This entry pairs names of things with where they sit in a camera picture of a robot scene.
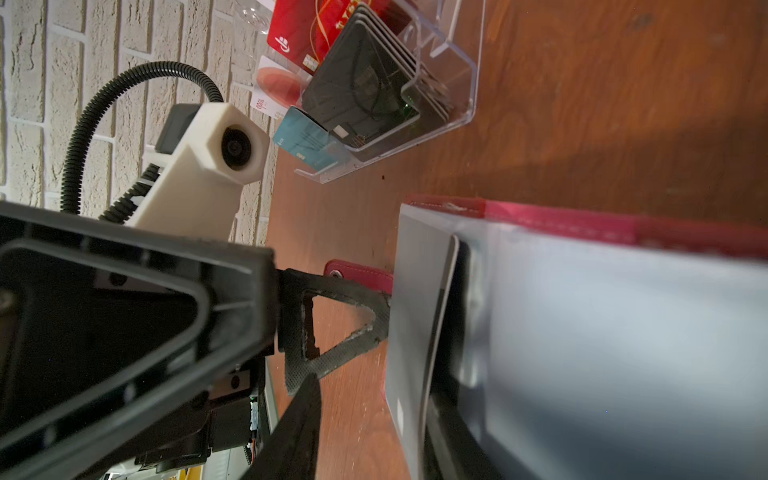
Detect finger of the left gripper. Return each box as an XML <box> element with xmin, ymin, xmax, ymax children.
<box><xmin>277</xmin><ymin>269</ymin><xmax>390</xmax><ymax>395</ymax></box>

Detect black cards in organizer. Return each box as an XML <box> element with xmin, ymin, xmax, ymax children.
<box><xmin>302</xmin><ymin>4</ymin><xmax>451</xmax><ymax>151</ymax></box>

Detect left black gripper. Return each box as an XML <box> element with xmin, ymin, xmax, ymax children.
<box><xmin>1</xmin><ymin>202</ymin><xmax>278</xmax><ymax>479</ymax></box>

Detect red leather card holder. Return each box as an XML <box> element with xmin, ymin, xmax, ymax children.
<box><xmin>325</xmin><ymin>195</ymin><xmax>767</xmax><ymax>479</ymax></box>

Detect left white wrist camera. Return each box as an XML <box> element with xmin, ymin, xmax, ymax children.
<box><xmin>126</xmin><ymin>102</ymin><xmax>270</xmax><ymax>241</ymax></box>

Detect clear acrylic card organizer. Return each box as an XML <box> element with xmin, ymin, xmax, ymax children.
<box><xmin>231</xmin><ymin>0</ymin><xmax>485</xmax><ymax>183</ymax></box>

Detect red card in organizer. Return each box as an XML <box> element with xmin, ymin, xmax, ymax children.
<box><xmin>267</xmin><ymin>0</ymin><xmax>410</xmax><ymax>75</ymax></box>

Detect white red-dot card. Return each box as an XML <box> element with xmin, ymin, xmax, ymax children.
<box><xmin>250</xmin><ymin>55</ymin><xmax>312</xmax><ymax>120</ymax></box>

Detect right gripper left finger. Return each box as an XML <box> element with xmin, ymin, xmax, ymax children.
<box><xmin>241</xmin><ymin>374</ymin><xmax>322</xmax><ymax>479</ymax></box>

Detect teal card in organizer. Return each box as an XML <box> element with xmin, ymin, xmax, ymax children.
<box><xmin>273</xmin><ymin>106</ymin><xmax>350</xmax><ymax>173</ymax></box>

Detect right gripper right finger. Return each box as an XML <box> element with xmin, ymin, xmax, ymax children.
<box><xmin>423</xmin><ymin>388</ymin><xmax>502</xmax><ymax>479</ymax></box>

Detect left black corrugated cable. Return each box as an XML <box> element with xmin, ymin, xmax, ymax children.
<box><xmin>59</xmin><ymin>59</ymin><xmax>226</xmax><ymax>224</ymax></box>

